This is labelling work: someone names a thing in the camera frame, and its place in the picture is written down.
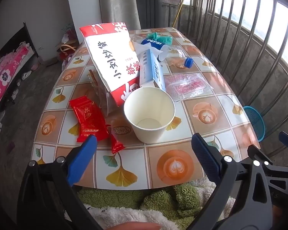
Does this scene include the red and white plastic bag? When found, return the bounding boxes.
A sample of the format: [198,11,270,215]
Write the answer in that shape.
[60,53,74,70]

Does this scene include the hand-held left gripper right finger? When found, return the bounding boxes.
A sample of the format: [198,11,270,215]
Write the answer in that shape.
[191,133,275,230]

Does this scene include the white paper cup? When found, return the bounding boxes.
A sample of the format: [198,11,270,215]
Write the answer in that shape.
[123,87,175,143]

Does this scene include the green and white fleece cloth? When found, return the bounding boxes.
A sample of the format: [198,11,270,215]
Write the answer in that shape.
[65,178,236,230]

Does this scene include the clear wrapper with orange edge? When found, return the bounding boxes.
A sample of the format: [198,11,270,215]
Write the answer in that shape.
[88,69,120,115]

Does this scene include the yellow broom stick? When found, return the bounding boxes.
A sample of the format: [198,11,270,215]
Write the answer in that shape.
[171,0,189,28]

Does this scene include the blue and white carton box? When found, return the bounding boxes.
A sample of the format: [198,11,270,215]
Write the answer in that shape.
[139,47,167,92]

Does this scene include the large red candy packet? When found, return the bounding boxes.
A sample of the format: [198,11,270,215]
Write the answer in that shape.
[69,96,109,143]

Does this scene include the clear bottle with blue label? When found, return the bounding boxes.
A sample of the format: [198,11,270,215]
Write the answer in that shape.
[132,35,195,68]

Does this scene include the dark grey cabinet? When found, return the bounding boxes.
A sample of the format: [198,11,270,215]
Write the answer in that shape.
[134,0,183,30]

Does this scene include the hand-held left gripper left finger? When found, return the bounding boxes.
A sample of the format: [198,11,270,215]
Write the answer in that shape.
[17,134,103,230]

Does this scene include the blue plastic basket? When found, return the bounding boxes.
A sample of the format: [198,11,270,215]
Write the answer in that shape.
[242,105,266,142]

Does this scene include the red and white snack bag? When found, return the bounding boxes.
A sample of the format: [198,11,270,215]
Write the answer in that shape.
[79,22,141,107]

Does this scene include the bags by wall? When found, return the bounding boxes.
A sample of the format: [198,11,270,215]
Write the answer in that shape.
[56,42,78,60]

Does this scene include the pink floral blanket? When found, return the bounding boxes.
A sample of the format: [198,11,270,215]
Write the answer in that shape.
[0,45,30,112]

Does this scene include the green plastic bag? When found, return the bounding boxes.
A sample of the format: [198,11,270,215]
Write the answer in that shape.
[146,32,173,45]

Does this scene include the small red candy wrapper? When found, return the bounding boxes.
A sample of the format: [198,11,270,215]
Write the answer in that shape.
[106,124,124,154]

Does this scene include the grey curtain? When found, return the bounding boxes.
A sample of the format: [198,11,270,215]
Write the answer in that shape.
[97,0,141,30]

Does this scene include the dark bed frame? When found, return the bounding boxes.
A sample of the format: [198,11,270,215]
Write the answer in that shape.
[0,21,40,130]

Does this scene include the white floral plastic bag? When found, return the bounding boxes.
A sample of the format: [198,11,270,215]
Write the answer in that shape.
[61,24,77,44]

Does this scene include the clear packet with red print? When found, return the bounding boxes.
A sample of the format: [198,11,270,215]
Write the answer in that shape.
[164,73,214,101]

